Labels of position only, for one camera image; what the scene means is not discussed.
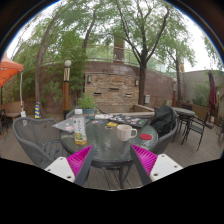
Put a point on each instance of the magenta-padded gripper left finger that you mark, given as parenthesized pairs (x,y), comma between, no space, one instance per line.
(59,167)

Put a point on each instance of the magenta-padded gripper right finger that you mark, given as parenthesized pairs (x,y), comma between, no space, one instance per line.
(163,165)

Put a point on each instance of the clear plastic drink bottle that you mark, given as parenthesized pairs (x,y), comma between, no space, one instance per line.
(80,128)

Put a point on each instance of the flat round red coaster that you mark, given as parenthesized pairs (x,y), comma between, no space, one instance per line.
(146,136)

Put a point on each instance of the grey laptop with stickers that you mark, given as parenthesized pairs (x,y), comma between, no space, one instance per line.
(65,126)

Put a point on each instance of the black jacket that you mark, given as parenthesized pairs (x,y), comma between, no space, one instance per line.
(163,118)

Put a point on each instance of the black metal chair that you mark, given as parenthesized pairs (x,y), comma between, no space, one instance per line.
(196,128)

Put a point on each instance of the white ribbed mug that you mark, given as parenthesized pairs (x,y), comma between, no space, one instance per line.
(124,132)

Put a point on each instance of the black laptop with stickers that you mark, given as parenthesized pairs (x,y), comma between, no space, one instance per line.
(130,120)

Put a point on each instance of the round dark patio table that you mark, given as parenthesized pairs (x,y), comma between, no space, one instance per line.
(185,111)

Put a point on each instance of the yellow blue striped cone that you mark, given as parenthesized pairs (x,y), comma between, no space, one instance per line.
(37,111)

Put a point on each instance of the tape roll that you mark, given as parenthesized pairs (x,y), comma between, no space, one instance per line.
(108,127)

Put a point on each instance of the yellow card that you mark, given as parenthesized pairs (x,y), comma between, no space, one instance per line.
(112,124)

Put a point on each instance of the white paper sheet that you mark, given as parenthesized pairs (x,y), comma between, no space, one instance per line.
(102,116)

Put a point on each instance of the potted green plant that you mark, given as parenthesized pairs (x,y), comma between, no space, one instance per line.
(87,101)

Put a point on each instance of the tall dark-trunked tree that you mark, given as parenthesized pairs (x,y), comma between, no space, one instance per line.
(142,86)

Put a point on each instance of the closed maroon patio umbrella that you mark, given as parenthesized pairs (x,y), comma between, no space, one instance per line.
(212,91)

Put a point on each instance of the orange canopy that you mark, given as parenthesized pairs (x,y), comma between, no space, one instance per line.
(9,70)

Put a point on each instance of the wooden lamp post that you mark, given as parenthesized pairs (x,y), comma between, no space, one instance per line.
(66,93)

